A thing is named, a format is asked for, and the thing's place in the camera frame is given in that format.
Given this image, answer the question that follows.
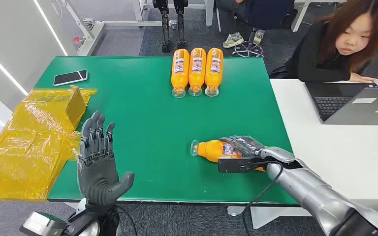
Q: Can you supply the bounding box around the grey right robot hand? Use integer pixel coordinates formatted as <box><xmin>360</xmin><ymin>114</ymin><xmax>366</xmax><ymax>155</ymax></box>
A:
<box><xmin>228</xmin><ymin>135</ymin><xmax>296</xmax><ymax>164</ymax></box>

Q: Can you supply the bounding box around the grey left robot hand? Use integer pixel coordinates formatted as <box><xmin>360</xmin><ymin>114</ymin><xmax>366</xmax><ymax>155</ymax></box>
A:
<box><xmin>77</xmin><ymin>111</ymin><xmax>135</xmax><ymax>207</ymax></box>

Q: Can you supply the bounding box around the person's hand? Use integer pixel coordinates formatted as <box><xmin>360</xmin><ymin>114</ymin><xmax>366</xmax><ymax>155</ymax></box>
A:
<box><xmin>348</xmin><ymin>72</ymin><xmax>378</xmax><ymax>84</ymax></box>

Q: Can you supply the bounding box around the orange juice bottle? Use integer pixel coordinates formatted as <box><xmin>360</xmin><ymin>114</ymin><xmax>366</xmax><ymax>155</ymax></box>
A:
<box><xmin>190</xmin><ymin>139</ymin><xmax>267</xmax><ymax>172</ymax></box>
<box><xmin>188</xmin><ymin>47</ymin><xmax>207</xmax><ymax>97</ymax></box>
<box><xmin>204</xmin><ymin>47</ymin><xmax>224</xmax><ymax>97</ymax></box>
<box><xmin>171</xmin><ymin>48</ymin><xmax>190</xmax><ymax>99</ymax></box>

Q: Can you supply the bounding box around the grey laptop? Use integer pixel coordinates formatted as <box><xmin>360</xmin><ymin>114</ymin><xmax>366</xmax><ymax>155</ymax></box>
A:
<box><xmin>304</xmin><ymin>82</ymin><xmax>378</xmax><ymax>126</ymax></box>

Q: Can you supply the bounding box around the green table mat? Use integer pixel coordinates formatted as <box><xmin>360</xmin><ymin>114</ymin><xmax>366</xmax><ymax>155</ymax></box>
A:
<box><xmin>34</xmin><ymin>56</ymin><xmax>299</xmax><ymax>206</ymax></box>

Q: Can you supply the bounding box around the yellow plastic-wrapped box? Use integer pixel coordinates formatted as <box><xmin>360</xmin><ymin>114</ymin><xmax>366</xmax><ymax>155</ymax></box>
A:
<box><xmin>0</xmin><ymin>85</ymin><xmax>97</xmax><ymax>201</ymax></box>

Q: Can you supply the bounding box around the white table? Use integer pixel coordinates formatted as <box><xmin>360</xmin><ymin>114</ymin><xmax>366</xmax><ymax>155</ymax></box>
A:
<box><xmin>227</xmin><ymin>79</ymin><xmax>378</xmax><ymax>229</ymax></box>

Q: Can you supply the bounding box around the office chair base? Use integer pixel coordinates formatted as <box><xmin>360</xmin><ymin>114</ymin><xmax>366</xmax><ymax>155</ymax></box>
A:
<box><xmin>233</xmin><ymin>28</ymin><xmax>264</xmax><ymax>59</ymax></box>

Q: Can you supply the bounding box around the black smartphone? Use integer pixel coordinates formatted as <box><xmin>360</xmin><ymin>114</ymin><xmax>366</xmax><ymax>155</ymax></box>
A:
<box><xmin>53</xmin><ymin>69</ymin><xmax>88</xmax><ymax>87</ymax></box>

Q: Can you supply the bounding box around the seated person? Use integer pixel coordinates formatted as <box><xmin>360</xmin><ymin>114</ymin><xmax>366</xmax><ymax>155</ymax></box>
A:
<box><xmin>215</xmin><ymin>0</ymin><xmax>297</xmax><ymax>49</ymax></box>

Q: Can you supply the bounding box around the black robot leg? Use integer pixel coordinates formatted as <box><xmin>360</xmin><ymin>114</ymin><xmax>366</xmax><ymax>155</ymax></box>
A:
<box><xmin>173</xmin><ymin>0</ymin><xmax>189</xmax><ymax>50</ymax></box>
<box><xmin>152</xmin><ymin>0</ymin><xmax>173</xmax><ymax>54</ymax></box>

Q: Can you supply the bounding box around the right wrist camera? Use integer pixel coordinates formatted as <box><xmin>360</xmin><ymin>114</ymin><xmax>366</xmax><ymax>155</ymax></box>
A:
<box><xmin>217</xmin><ymin>156</ymin><xmax>269</xmax><ymax>174</ymax></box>

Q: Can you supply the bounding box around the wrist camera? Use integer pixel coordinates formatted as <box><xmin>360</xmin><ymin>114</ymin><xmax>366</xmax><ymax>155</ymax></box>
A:
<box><xmin>19</xmin><ymin>211</ymin><xmax>68</xmax><ymax>236</ymax></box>
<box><xmin>217</xmin><ymin>156</ymin><xmax>269</xmax><ymax>174</ymax></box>

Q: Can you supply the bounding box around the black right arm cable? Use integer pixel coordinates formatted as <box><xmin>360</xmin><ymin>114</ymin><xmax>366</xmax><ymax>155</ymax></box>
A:
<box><xmin>242</xmin><ymin>161</ymin><xmax>284</xmax><ymax>236</ymax></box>

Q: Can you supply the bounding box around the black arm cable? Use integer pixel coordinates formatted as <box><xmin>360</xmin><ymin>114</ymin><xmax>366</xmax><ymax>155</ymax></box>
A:
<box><xmin>116</xmin><ymin>205</ymin><xmax>138</xmax><ymax>236</ymax></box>
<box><xmin>242</xmin><ymin>161</ymin><xmax>284</xmax><ymax>236</ymax></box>

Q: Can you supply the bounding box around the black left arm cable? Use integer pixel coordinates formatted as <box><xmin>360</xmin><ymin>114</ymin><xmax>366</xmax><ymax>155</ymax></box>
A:
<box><xmin>116</xmin><ymin>205</ymin><xmax>138</xmax><ymax>236</ymax></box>

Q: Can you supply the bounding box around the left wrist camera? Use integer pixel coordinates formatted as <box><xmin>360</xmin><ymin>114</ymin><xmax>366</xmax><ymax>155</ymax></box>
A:
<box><xmin>19</xmin><ymin>211</ymin><xmax>68</xmax><ymax>236</ymax></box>

